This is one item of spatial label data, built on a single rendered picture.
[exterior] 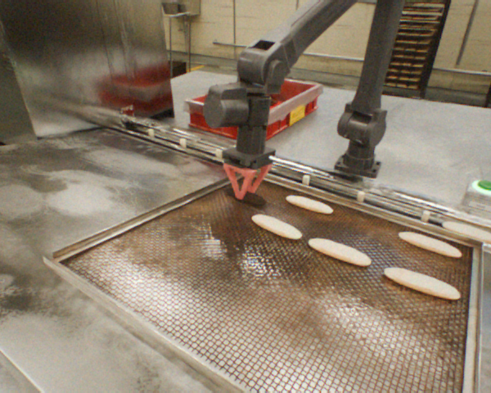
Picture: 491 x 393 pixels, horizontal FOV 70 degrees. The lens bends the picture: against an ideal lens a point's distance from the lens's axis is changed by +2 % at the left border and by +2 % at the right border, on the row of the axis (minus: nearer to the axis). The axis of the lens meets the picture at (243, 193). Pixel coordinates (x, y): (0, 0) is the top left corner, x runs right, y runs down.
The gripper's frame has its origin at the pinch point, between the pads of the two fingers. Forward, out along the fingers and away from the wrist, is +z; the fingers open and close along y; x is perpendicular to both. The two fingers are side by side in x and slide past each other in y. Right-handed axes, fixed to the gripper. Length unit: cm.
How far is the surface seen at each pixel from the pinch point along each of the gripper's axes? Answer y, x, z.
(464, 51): -462, -13, -40
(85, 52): -6, -63, -21
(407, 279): 7.0, 33.5, 0.2
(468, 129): -96, 31, -7
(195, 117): -39, -50, -1
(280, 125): -53, -22, -2
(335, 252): 7.7, 23.0, 0.3
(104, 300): 37.2, 6.3, 0.3
